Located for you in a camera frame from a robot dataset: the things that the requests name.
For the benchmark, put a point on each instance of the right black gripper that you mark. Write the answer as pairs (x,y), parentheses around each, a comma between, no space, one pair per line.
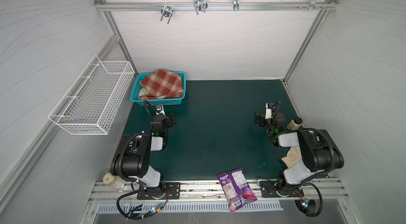
(260,119)

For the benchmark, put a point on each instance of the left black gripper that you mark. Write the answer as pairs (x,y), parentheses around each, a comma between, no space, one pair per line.
(171,120)

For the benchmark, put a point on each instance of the red plaid skirt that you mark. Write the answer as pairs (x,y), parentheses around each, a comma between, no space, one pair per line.
(162,84)

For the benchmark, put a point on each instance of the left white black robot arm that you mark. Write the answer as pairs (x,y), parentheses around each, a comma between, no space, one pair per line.
(132,162)

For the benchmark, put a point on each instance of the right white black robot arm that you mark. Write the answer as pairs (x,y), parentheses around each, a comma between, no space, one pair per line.
(318,153)

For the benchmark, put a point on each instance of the small jar black lid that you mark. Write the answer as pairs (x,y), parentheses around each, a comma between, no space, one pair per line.
(295,124)

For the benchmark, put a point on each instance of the floral yellow skirt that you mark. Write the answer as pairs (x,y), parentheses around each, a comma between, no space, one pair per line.
(143,92)

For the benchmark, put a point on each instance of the teal plastic basket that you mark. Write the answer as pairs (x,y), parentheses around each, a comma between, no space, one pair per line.
(168,101)

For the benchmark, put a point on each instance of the beige work glove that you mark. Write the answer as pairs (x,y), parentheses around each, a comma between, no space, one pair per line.
(292,157)

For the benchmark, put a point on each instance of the purple snack bag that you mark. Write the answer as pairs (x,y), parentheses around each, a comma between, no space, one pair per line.
(237,190)

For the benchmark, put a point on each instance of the left metal hook clamp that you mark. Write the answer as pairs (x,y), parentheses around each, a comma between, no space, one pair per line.
(166,12)

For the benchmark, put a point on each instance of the metal hook clamp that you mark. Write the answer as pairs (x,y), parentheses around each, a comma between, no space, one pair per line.
(166,12)
(200,6)

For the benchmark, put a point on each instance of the middle metal hook clamp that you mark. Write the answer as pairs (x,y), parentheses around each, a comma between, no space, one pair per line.
(200,6)

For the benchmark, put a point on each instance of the small metal hook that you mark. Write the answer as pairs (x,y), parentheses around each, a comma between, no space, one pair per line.
(236,5)

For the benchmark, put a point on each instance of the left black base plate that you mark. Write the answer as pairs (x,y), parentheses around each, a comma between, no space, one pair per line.
(170,190)

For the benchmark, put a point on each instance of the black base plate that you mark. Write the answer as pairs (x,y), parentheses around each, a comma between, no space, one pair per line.
(170,190)
(275,189)

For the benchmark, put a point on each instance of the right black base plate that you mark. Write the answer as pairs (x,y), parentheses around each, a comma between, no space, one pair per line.
(275,189)

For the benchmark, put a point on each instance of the white wire basket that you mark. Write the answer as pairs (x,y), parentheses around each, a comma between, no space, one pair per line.
(91,103)

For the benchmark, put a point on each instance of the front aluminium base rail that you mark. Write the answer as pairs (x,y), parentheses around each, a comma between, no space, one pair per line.
(211,190)

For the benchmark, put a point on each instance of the right metal bracket clamp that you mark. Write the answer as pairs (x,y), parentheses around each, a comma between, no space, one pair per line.
(312,6)

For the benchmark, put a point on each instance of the horizontal aluminium rail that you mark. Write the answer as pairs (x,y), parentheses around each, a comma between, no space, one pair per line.
(212,6)

